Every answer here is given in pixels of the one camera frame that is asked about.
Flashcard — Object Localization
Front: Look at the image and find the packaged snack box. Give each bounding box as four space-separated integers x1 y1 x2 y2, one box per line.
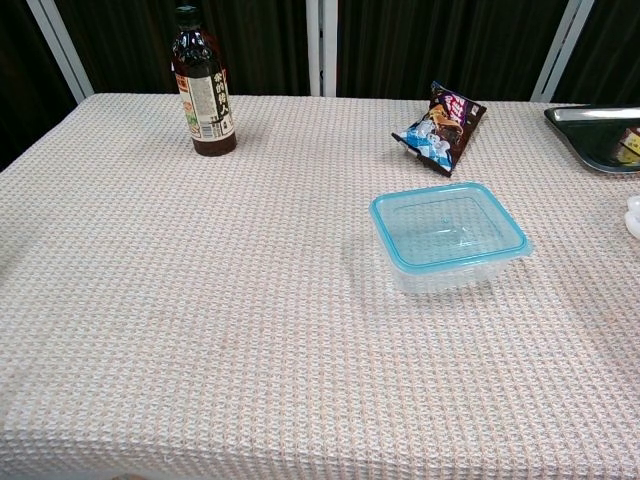
617 126 640 167

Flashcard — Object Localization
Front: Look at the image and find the black curtain panel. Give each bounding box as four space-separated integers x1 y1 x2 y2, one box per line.
551 0 640 107
335 0 572 102
0 0 77 172
53 0 309 97

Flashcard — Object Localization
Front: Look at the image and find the clear plastic container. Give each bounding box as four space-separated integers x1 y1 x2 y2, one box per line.
383 248 522 297

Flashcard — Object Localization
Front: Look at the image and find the blue container lid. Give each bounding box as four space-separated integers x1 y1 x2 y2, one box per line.
368 181 533 267

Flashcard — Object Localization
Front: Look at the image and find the rectangular steel tray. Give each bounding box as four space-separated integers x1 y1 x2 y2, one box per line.
543 103 640 176

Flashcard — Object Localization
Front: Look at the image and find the dark blue snack bag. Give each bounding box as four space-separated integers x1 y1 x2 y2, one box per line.
391 80 489 179

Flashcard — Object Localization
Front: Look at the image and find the white metal frame post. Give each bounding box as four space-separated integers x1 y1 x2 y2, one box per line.
25 0 96 104
305 0 340 98
530 0 597 104

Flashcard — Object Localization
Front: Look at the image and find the pink white woven tablecloth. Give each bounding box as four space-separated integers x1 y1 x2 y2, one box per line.
0 92 640 480

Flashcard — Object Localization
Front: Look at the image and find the dark sauce bottle with label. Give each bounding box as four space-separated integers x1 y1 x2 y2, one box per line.
170 3 239 158

